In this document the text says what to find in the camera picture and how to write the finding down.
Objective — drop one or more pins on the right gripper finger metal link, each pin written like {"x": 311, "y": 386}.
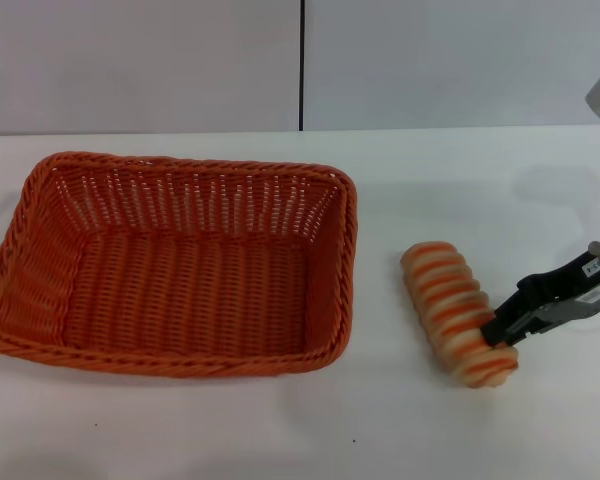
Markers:
{"x": 555, "y": 312}

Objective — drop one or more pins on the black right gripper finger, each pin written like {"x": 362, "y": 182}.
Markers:
{"x": 560, "y": 282}

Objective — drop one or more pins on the striped orange and cream bread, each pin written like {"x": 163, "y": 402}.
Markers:
{"x": 445, "y": 300}

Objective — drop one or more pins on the orange woven plastic basket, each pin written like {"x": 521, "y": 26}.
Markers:
{"x": 180, "y": 290}

